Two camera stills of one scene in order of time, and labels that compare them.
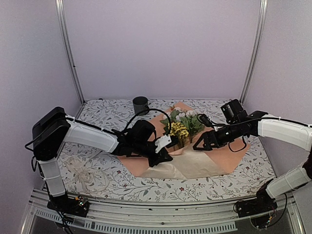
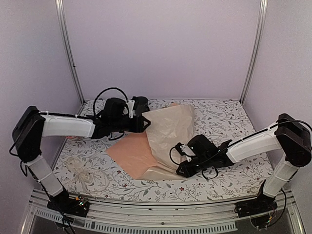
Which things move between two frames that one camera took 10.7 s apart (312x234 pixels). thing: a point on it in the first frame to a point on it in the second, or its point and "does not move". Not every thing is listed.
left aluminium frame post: (62, 26) does not move
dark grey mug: (140, 105) does not move
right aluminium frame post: (263, 7) does not move
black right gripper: (208, 137) to (183, 166)
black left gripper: (161, 157) to (139, 126)
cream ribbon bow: (90, 182) does not move
